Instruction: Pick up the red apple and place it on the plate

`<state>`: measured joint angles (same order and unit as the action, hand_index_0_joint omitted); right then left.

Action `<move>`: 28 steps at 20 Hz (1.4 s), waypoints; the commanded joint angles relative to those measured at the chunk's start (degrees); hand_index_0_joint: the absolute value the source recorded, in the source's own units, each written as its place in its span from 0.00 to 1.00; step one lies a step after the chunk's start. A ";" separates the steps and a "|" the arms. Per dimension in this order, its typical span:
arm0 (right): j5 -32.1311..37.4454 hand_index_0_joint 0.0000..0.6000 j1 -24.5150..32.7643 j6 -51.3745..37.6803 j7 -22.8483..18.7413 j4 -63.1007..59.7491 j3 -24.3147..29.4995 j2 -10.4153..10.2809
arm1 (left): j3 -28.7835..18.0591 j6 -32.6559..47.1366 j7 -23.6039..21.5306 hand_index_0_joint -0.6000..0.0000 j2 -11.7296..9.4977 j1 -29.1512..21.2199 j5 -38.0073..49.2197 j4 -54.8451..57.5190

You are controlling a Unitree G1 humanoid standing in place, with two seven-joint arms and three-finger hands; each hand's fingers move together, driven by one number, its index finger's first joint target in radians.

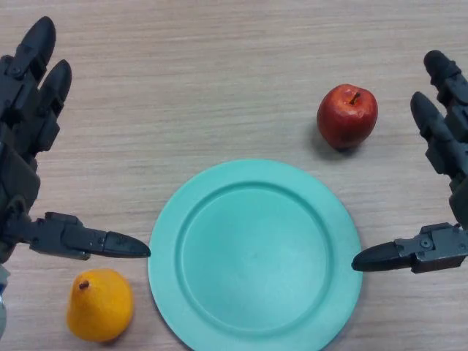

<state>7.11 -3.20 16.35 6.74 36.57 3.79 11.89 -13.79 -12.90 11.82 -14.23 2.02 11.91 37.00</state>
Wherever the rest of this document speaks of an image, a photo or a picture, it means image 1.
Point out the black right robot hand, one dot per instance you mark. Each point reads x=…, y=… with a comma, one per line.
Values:
x=448, y=146

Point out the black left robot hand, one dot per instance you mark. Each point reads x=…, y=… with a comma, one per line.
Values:
x=22, y=153

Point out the red apple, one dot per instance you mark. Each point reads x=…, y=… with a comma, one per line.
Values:
x=346, y=116

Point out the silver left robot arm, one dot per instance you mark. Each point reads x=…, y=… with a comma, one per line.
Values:
x=2, y=303

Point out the green round plate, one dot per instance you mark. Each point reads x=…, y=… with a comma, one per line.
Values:
x=256, y=257

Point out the yellow pear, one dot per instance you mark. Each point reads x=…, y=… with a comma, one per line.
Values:
x=100, y=305

